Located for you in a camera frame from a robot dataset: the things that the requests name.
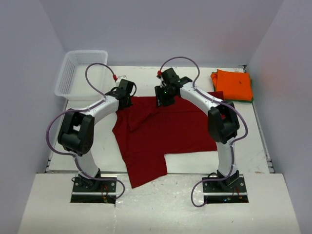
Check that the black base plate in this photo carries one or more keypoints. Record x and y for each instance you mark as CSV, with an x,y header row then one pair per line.
x,y
218,193
93,191

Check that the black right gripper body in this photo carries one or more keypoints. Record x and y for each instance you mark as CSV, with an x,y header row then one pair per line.
x,y
165,95

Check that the dark red t shirt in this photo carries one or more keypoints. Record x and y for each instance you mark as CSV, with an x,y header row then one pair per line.
x,y
145,133

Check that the white plastic basket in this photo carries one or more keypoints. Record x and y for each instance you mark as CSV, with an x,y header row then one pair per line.
x,y
72,84

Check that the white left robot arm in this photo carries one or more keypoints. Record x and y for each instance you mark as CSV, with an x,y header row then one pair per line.
x,y
76,134

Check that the folded orange t shirt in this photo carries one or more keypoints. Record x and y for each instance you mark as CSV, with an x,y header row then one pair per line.
x,y
232,84

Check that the folded green t shirt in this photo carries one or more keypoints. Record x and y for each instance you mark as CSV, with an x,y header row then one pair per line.
x,y
251,100

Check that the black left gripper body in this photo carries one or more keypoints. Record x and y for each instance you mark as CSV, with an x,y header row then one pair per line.
x,y
128,103

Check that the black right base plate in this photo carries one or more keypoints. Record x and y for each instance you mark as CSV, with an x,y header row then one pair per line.
x,y
218,193

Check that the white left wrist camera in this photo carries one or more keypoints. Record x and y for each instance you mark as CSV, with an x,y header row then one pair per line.
x,y
119,79

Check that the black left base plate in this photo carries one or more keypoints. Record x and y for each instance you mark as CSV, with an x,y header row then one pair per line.
x,y
93,191

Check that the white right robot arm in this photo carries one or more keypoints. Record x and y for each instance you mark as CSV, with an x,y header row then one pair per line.
x,y
223,122

